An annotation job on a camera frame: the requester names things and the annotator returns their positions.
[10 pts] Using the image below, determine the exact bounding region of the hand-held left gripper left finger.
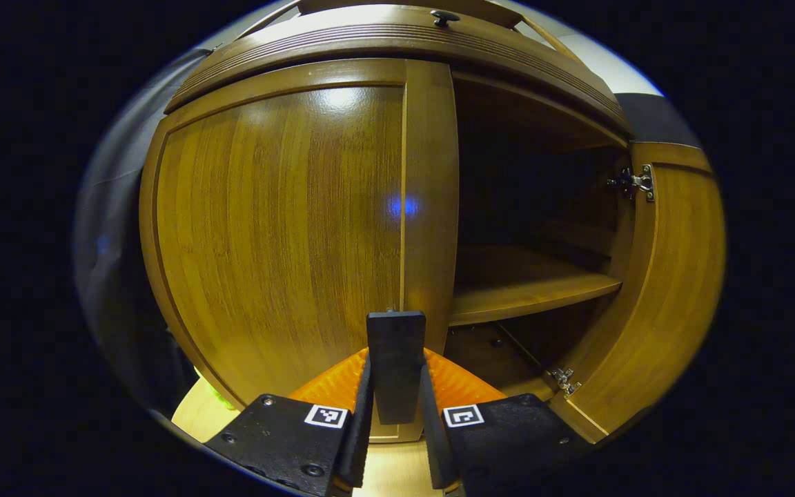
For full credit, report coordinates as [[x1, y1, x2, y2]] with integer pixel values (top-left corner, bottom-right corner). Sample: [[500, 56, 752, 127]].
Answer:
[[204, 349, 374, 497]]

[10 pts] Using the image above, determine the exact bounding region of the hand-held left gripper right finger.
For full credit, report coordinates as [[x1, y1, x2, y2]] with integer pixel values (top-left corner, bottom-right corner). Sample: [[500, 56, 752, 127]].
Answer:
[[418, 349, 595, 497]]

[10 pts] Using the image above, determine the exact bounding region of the black door handle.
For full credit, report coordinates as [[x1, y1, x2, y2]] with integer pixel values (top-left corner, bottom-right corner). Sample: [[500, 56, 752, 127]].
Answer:
[[366, 311, 427, 425]]

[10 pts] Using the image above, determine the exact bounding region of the wooden shoe cabinet door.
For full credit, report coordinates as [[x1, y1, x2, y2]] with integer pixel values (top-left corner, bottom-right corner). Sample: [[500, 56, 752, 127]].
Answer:
[[549, 142, 726, 444], [139, 59, 459, 442]]

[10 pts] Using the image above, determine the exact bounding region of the wooden double-door shoe cabinet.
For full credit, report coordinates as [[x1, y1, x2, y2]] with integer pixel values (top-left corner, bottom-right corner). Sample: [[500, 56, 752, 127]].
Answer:
[[139, 0, 726, 444]]

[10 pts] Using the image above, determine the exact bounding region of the metal door hinge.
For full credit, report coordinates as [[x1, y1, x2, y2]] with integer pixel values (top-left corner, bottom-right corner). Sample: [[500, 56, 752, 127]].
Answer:
[[608, 164, 656, 202], [549, 367, 582, 396]]

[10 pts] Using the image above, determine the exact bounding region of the wooden cabinet drawer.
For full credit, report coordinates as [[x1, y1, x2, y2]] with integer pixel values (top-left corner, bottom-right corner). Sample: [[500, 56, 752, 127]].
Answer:
[[165, 6, 629, 132]]

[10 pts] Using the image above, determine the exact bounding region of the wooden inner shelf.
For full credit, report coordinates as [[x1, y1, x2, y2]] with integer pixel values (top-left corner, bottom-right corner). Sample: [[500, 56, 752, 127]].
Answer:
[[449, 245, 622, 327]]

